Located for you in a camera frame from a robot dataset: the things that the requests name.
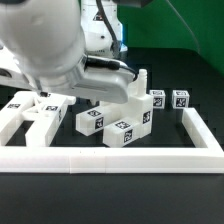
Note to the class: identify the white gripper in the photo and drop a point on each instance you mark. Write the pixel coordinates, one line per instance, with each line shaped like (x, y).
(93, 78)

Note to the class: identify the white chair seat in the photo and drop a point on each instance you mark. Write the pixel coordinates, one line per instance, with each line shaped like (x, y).
(140, 104)

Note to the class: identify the small white marker block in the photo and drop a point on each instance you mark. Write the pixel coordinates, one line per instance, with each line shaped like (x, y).
(95, 119)

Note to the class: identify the white chair back frame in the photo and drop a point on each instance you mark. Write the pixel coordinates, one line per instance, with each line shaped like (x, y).
(46, 114)

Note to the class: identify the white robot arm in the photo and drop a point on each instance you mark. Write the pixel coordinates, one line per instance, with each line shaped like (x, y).
(47, 42)

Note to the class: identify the white U-shaped obstacle frame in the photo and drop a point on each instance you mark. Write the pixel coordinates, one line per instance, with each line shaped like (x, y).
(205, 157)

